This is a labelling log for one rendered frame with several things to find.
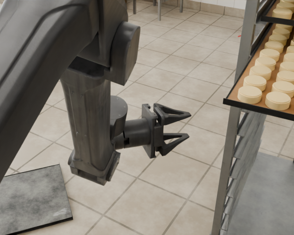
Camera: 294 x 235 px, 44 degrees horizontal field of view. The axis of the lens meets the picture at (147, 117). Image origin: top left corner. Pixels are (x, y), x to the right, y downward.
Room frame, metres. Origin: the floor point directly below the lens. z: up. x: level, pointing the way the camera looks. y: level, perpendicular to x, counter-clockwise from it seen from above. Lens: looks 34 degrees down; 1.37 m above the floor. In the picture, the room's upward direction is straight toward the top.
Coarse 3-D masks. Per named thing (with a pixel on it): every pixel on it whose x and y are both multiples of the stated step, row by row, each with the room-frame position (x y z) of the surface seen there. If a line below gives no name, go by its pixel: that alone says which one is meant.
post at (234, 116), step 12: (252, 0) 0.93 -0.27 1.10; (252, 12) 0.93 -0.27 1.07; (252, 24) 0.93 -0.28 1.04; (252, 36) 0.93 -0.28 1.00; (240, 48) 0.94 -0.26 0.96; (240, 60) 0.93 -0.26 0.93; (240, 72) 0.93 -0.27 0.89; (228, 120) 0.94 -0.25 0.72; (228, 132) 0.93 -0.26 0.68; (228, 144) 0.93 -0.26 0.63; (228, 156) 0.93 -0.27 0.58; (228, 168) 0.93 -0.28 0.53; (228, 180) 0.94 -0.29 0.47; (216, 204) 0.94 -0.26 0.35; (216, 216) 0.93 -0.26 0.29; (216, 228) 0.93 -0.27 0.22
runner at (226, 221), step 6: (258, 144) 1.44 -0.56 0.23; (258, 150) 1.40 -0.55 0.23; (252, 162) 1.31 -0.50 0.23; (246, 174) 1.22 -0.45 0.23; (240, 192) 1.11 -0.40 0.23; (234, 204) 1.05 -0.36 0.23; (234, 210) 1.01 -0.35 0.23; (228, 216) 0.98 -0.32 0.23; (222, 222) 0.94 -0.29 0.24; (228, 222) 0.95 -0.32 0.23; (222, 228) 0.92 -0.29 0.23
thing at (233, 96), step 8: (272, 32) 1.09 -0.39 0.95; (264, 40) 1.02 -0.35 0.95; (288, 40) 1.02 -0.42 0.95; (256, 56) 0.91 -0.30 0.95; (280, 56) 0.91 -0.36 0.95; (248, 72) 0.81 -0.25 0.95; (272, 72) 0.81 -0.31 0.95; (240, 80) 0.77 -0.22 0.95; (272, 80) 0.77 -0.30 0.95; (232, 96) 0.70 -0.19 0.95; (264, 96) 0.70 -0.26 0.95; (256, 104) 0.66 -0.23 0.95; (264, 104) 0.66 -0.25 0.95; (288, 112) 0.63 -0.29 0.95
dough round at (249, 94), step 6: (240, 90) 0.69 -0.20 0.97; (246, 90) 0.69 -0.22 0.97; (252, 90) 0.69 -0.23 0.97; (258, 90) 0.69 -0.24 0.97; (240, 96) 0.68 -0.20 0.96; (246, 96) 0.67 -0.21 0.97; (252, 96) 0.67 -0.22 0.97; (258, 96) 0.67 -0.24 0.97; (246, 102) 0.67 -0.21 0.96; (252, 102) 0.66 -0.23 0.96; (258, 102) 0.67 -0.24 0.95
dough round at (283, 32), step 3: (273, 30) 1.05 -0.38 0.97; (276, 30) 1.05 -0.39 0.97; (279, 30) 1.05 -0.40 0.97; (282, 30) 1.05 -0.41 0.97; (285, 30) 1.05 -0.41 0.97; (273, 33) 1.04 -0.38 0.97; (276, 33) 1.03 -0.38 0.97; (279, 33) 1.03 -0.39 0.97; (282, 33) 1.03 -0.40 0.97; (285, 33) 1.03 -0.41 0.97; (288, 33) 1.03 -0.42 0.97; (288, 36) 1.03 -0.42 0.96
